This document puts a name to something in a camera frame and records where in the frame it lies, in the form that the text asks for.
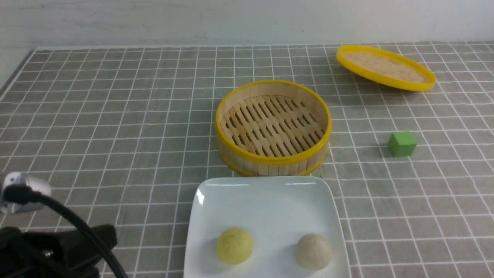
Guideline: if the black camera cable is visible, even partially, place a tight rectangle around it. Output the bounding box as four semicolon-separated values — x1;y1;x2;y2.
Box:
3;185;129;278

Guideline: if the bamboo steamer lid yellow rim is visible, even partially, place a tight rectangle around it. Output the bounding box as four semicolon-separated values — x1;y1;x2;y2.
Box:
336;45;437;92

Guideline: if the white square plate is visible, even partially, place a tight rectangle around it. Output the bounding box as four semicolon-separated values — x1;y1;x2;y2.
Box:
183;176;352;278

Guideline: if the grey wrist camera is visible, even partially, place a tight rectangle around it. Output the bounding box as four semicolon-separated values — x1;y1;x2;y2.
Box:
0;172;52;214

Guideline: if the bamboo steamer basket yellow rim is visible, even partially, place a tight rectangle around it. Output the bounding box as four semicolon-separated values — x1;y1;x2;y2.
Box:
215;80;332;176

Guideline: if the green cube block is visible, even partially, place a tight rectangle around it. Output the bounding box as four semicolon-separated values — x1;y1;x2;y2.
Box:
388;131;417;157

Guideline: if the grey checked tablecloth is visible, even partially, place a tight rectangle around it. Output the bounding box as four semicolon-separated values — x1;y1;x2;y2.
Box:
0;42;494;278

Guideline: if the beige steamed bun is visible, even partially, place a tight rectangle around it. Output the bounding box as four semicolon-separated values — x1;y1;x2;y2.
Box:
295;233;333;271

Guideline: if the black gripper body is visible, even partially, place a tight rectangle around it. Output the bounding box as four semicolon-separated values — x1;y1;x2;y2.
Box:
0;227;103;278

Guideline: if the yellow steamed bun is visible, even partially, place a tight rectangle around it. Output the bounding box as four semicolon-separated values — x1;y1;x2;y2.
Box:
216;227;254;264

